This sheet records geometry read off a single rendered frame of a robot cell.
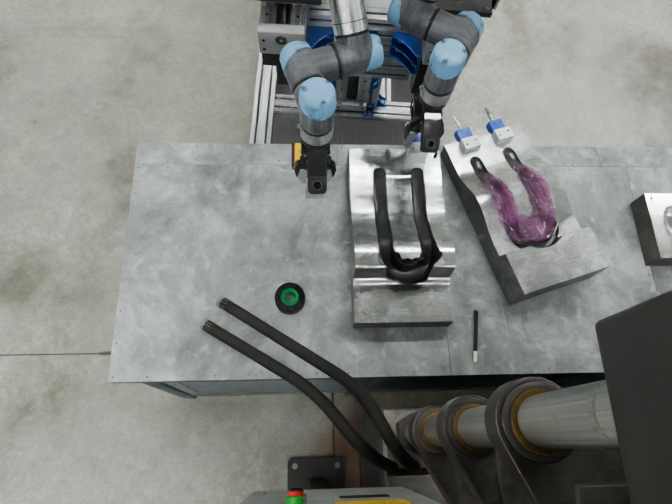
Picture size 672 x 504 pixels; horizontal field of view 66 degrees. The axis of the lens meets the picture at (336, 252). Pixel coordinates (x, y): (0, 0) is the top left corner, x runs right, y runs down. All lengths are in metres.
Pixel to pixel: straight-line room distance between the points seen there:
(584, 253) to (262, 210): 0.89
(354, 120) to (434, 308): 1.22
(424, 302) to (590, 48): 2.24
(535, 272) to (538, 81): 1.75
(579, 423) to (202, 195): 1.23
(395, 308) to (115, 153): 1.72
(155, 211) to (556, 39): 2.43
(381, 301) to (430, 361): 0.21
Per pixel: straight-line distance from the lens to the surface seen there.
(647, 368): 0.37
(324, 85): 1.09
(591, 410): 0.52
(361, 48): 1.18
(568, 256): 1.50
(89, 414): 2.32
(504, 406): 0.66
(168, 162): 1.62
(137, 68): 2.93
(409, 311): 1.37
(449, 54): 1.21
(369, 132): 2.36
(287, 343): 1.30
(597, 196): 1.76
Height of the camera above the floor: 2.16
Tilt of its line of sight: 69 degrees down
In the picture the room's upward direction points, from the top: 9 degrees clockwise
